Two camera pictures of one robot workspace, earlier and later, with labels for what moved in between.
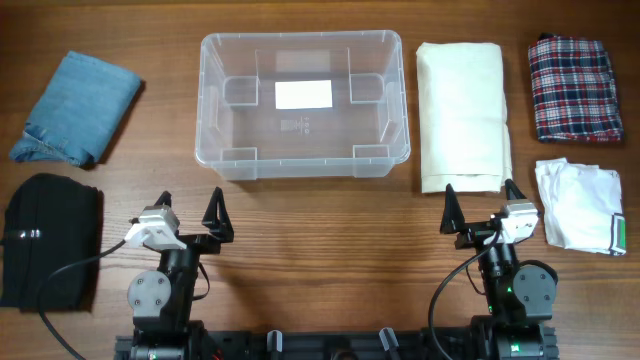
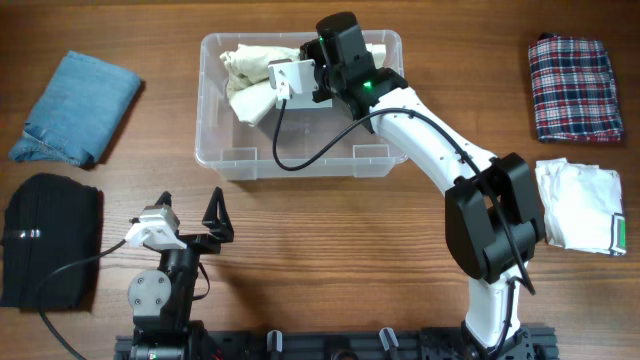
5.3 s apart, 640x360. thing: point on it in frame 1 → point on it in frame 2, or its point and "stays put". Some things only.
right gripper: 454,221 → 312,49
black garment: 49,221 stays put
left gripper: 220,229 stays put
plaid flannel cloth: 574,91 stays put
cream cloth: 465,139 → 250,90
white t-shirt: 582,206 stays put
